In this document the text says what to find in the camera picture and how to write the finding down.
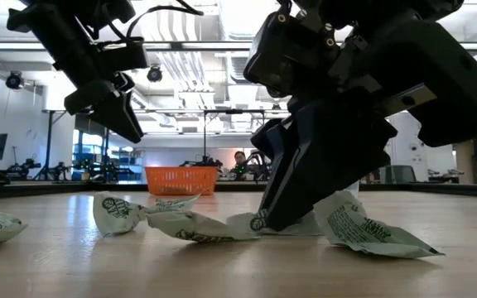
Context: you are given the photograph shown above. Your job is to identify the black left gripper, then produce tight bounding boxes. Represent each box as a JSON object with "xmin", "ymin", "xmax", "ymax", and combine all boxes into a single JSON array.
[{"xmin": 6, "ymin": 3, "xmax": 144, "ymax": 144}]

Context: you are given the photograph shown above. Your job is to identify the person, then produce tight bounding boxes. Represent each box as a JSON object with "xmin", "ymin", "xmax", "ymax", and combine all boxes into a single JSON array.
[{"xmin": 229, "ymin": 151, "xmax": 252, "ymax": 181}]

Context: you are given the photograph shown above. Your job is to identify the blue storage shelves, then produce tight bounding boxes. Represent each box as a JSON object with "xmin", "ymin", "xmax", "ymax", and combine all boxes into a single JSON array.
[{"xmin": 71, "ymin": 142, "xmax": 144, "ymax": 182}]

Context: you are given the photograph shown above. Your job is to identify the grey office chair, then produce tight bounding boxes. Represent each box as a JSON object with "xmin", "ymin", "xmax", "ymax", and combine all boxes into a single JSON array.
[{"xmin": 378, "ymin": 164, "xmax": 417, "ymax": 185}]

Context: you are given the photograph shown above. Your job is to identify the black overhead beam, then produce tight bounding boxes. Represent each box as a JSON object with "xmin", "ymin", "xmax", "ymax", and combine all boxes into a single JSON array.
[{"xmin": 0, "ymin": 40, "xmax": 477, "ymax": 53}]

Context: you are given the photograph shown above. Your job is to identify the orange plastic basket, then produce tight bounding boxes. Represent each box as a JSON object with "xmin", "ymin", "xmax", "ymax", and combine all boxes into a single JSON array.
[{"xmin": 144, "ymin": 166, "xmax": 219, "ymax": 197}]

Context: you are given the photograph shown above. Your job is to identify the black round overhead camera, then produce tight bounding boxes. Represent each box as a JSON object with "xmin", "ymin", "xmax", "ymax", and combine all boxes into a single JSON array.
[
  {"xmin": 146, "ymin": 65, "xmax": 164, "ymax": 83},
  {"xmin": 5, "ymin": 70, "xmax": 25, "ymax": 91}
]

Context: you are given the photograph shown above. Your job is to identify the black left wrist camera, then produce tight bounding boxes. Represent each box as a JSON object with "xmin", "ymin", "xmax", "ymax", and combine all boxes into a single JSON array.
[{"xmin": 95, "ymin": 37, "xmax": 151, "ymax": 75}]

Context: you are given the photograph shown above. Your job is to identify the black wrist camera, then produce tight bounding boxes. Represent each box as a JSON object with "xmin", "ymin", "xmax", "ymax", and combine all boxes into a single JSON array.
[
  {"xmin": 243, "ymin": 10, "xmax": 341, "ymax": 99},
  {"xmin": 95, "ymin": 37, "xmax": 151, "ymax": 75}
]

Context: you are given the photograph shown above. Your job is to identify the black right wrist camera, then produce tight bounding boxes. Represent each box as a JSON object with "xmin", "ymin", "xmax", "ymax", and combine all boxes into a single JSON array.
[{"xmin": 243, "ymin": 10, "xmax": 341, "ymax": 99}]

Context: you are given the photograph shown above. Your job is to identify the black left camera cable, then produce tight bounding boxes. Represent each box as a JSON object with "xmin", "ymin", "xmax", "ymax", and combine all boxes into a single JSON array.
[{"xmin": 101, "ymin": 0, "xmax": 205, "ymax": 46}]

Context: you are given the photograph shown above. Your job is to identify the black metal table frame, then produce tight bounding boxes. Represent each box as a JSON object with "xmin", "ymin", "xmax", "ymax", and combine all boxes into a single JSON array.
[{"xmin": 0, "ymin": 180, "xmax": 477, "ymax": 202}]

